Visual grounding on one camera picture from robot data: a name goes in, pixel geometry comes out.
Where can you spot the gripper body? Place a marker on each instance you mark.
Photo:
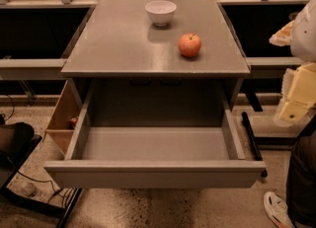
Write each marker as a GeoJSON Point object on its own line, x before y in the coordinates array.
{"type": "Point", "coordinates": [305, 36]}

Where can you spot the grey top drawer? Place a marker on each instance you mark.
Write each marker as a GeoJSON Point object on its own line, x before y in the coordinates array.
{"type": "Point", "coordinates": [155, 138]}

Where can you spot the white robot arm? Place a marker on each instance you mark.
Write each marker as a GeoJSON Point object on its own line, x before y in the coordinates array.
{"type": "Point", "coordinates": [300, 34]}

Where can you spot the grey drawer cabinet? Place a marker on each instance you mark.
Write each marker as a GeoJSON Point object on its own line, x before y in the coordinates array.
{"type": "Point", "coordinates": [121, 47]}

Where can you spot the black stand leg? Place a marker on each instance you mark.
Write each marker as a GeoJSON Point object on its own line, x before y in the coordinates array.
{"type": "Point", "coordinates": [256, 150]}

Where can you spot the dark trouser leg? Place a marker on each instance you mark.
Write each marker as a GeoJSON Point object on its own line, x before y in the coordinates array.
{"type": "Point", "coordinates": [301, 178]}

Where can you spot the red apple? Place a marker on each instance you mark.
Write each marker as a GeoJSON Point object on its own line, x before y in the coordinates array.
{"type": "Point", "coordinates": [189, 45]}

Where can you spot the white sneaker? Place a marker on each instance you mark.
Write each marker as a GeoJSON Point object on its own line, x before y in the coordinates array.
{"type": "Point", "coordinates": [276, 210]}

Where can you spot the white ceramic bowl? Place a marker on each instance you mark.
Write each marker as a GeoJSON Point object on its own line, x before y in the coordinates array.
{"type": "Point", "coordinates": [160, 12]}

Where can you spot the red can in box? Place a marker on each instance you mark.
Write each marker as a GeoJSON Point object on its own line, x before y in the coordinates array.
{"type": "Point", "coordinates": [73, 121]}

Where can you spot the cardboard box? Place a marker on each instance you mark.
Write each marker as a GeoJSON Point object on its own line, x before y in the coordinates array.
{"type": "Point", "coordinates": [68, 106]}

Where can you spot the grey right side rail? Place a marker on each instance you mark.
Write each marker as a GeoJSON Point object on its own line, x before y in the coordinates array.
{"type": "Point", "coordinates": [271, 67]}

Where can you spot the grey rail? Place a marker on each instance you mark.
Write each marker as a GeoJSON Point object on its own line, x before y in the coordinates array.
{"type": "Point", "coordinates": [271, 67]}
{"type": "Point", "coordinates": [31, 69]}

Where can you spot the grey left side rail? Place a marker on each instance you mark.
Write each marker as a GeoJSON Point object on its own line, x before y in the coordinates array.
{"type": "Point", "coordinates": [31, 69]}

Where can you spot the black cart frame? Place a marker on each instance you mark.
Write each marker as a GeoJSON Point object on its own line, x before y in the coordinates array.
{"type": "Point", "coordinates": [17, 143]}

